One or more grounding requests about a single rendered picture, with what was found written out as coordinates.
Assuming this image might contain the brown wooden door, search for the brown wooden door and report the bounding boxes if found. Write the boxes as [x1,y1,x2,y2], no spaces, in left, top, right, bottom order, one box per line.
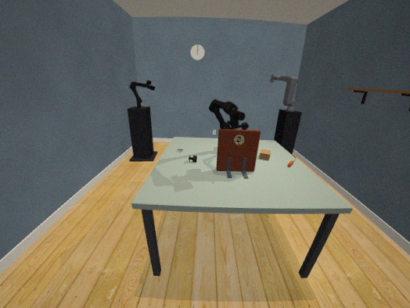
[217,129,261,172]

